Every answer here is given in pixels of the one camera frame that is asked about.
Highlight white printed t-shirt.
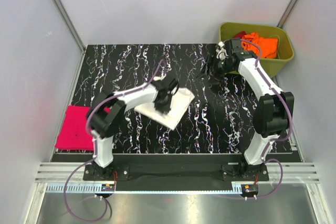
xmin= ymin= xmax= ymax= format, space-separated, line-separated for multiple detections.
xmin=134 ymin=76 xmax=195 ymax=130

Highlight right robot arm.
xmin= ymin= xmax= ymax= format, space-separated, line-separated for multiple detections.
xmin=198 ymin=38 xmax=295 ymax=180

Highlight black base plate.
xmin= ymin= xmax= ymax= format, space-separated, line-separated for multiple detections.
xmin=83 ymin=154 xmax=269 ymax=193

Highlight dark red t-shirt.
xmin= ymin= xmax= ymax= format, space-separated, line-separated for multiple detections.
xmin=234 ymin=31 xmax=247 ymax=39

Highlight olive green plastic bin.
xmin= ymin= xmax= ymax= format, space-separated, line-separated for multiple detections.
xmin=219 ymin=22 xmax=295 ymax=78

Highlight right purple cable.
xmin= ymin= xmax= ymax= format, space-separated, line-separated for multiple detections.
xmin=215 ymin=39 xmax=293 ymax=198

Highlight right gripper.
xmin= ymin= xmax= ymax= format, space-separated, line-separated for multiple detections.
xmin=196 ymin=54 xmax=234 ymax=86

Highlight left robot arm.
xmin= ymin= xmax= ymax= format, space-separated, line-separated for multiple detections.
xmin=86 ymin=76 xmax=180 ymax=180

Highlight purple cable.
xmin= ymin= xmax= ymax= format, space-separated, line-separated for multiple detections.
xmin=62 ymin=59 xmax=166 ymax=221
xmin=215 ymin=39 xmax=293 ymax=198

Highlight orange t-shirt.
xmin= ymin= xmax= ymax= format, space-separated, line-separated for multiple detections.
xmin=241 ymin=32 xmax=278 ymax=59

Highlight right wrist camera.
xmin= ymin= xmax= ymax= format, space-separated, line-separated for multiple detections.
xmin=216 ymin=41 xmax=228 ymax=60

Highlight folded pink t-shirt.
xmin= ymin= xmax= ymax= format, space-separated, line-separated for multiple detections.
xmin=54 ymin=105 xmax=111 ymax=152

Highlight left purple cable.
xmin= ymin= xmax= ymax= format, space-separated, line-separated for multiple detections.
xmin=62 ymin=59 xmax=166 ymax=221

